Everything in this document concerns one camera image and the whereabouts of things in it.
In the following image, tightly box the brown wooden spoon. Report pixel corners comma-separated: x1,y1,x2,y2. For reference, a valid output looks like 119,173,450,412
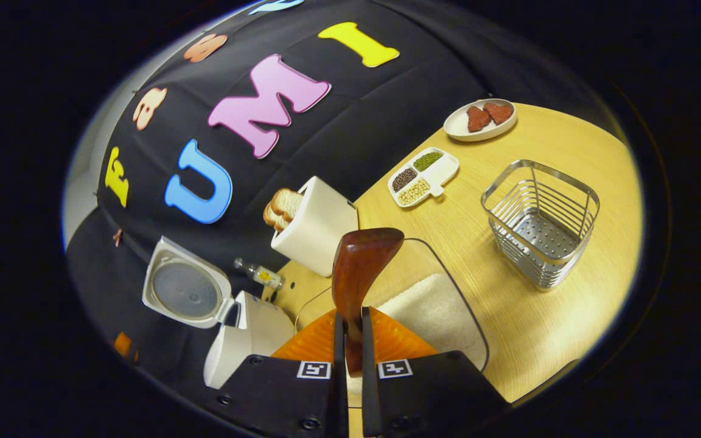
332,228,405,378

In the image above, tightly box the white rice cooker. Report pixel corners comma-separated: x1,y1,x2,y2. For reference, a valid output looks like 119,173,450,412
142,236,296,390

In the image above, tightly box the small glass bottle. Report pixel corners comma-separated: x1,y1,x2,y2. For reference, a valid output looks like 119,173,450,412
234,257,286,291

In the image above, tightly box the toasted bread slice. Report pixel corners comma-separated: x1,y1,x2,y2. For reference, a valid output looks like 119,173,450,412
270,188,304,221
263,204,290,233

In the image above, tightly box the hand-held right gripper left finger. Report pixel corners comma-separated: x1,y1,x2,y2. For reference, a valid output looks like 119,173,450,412
217,309,349,438

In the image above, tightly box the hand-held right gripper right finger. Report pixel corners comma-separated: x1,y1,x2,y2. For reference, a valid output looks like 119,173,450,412
360,306,509,438

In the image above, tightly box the white divided bean dish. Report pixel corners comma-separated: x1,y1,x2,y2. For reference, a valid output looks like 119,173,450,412
387,147,460,209

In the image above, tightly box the red heart-shaped meat slice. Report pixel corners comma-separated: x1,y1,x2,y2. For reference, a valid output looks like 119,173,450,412
483,102,514,125
466,106,492,133

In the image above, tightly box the black backdrop cloth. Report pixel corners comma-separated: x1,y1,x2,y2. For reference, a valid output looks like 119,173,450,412
65,0,625,390

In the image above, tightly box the white round plate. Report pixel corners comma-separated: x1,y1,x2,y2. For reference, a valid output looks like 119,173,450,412
443,99,518,142

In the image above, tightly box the white toaster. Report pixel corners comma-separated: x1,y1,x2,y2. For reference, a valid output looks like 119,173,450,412
270,176,359,277

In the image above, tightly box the clear box of rice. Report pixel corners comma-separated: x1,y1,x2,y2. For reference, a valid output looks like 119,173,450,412
295,237,490,373

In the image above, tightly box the metal wire chopstick holder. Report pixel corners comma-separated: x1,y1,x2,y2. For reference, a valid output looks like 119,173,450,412
481,159,601,291

